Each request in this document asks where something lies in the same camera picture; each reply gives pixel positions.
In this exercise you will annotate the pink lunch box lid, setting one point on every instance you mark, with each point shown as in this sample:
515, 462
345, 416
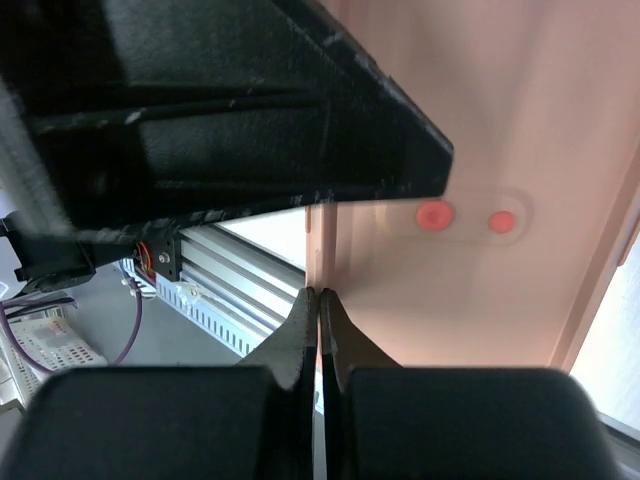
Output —
541, 102

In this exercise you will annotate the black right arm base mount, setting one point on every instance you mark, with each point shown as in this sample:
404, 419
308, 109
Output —
31, 264

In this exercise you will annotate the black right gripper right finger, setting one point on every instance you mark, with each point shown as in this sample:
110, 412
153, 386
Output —
387, 421

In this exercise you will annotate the aluminium mounting rail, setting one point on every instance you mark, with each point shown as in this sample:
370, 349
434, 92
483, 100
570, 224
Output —
256, 282

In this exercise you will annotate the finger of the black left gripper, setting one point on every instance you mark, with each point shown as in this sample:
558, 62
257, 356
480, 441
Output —
123, 120

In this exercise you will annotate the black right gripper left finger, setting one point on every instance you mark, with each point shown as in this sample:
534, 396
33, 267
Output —
252, 420

